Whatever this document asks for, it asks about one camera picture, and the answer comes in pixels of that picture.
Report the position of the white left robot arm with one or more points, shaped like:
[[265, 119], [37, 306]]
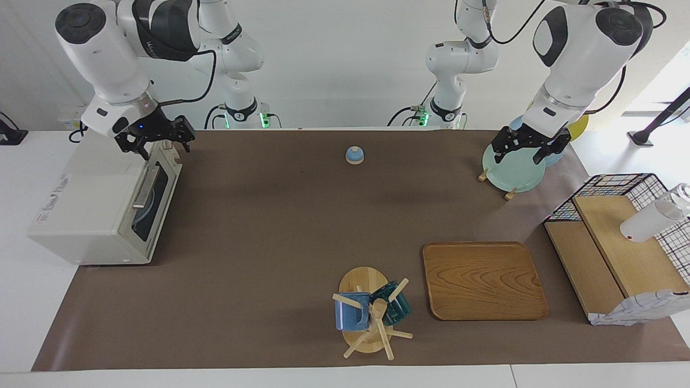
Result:
[[579, 54]]

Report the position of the white patterned cloth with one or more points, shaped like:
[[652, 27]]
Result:
[[630, 312]]

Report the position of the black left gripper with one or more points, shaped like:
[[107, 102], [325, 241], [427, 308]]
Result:
[[523, 137]]

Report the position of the black floor stand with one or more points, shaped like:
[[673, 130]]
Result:
[[641, 139]]

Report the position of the small blue dome bell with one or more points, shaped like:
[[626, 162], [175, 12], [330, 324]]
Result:
[[354, 156]]

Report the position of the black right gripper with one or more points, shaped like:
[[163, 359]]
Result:
[[156, 129]]

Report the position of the light blue plate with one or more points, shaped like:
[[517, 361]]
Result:
[[144, 213]]

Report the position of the wooden stepped shelf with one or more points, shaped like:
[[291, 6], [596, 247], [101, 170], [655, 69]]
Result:
[[620, 242]]

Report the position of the blue plate in rack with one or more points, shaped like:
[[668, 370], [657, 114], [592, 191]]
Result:
[[558, 155]]

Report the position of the blue mug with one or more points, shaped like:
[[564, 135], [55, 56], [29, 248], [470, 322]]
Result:
[[350, 318]]

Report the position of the brown table mat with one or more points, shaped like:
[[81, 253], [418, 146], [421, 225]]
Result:
[[259, 280]]

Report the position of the wooden serving tray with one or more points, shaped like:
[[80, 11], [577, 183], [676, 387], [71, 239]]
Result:
[[482, 280]]

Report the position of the cream toaster oven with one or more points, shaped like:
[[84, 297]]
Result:
[[91, 199]]

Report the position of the wooden mug tree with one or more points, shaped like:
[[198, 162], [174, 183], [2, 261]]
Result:
[[364, 280]]

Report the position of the white tumbler bottle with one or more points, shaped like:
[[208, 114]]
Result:
[[647, 221]]

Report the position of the yellow plate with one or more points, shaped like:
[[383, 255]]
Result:
[[581, 125]]

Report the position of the black clamp mount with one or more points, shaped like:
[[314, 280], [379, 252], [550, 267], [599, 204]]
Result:
[[13, 134]]

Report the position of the dark green mug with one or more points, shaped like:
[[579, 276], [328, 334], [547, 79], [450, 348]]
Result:
[[399, 310]]

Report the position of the wooden plate rack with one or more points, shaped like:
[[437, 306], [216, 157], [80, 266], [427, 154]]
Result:
[[482, 175]]

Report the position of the white power strip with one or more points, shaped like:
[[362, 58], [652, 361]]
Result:
[[69, 116]]

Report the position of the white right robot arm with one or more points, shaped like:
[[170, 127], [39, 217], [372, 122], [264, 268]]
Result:
[[102, 54]]

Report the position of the mint green plate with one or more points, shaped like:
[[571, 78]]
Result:
[[512, 175]]

